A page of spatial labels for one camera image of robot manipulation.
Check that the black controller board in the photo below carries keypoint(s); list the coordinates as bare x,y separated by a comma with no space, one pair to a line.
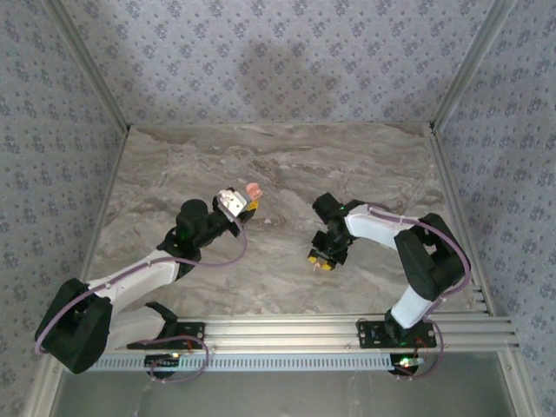
163,362
406,364

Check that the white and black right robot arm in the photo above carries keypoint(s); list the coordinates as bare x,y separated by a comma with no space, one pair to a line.
373,226

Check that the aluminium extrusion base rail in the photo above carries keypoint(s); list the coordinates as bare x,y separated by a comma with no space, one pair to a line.
278,332

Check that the grey metal panel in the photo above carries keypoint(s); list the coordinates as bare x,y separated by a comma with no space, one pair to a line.
278,395

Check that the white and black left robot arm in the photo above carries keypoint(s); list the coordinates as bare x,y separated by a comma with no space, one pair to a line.
139,273

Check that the aluminium frame post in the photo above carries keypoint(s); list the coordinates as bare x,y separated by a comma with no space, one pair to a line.
470,65
91,65

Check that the aluminium frame leg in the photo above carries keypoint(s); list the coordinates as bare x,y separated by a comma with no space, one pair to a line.
519,386
43,386

